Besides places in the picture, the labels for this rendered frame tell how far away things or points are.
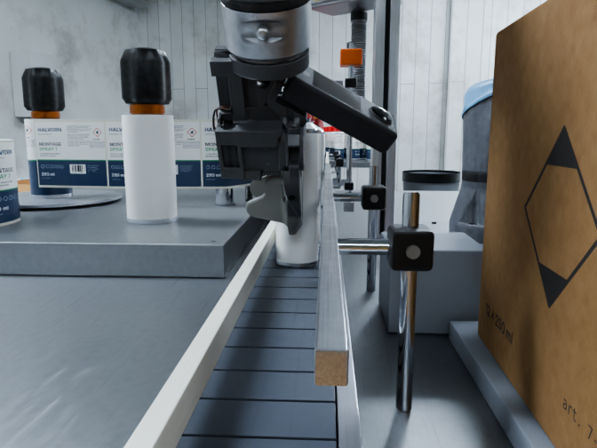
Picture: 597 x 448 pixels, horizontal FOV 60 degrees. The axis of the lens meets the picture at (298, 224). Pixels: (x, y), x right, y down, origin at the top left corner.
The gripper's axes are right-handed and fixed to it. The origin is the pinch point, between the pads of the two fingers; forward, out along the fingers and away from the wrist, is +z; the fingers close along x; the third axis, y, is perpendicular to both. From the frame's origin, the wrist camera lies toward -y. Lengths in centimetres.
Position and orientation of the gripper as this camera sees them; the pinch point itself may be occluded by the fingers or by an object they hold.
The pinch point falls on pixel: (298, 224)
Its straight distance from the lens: 58.7
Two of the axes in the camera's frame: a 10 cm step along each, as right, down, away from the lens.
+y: -10.0, -0.1, 0.5
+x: -0.5, 6.4, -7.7
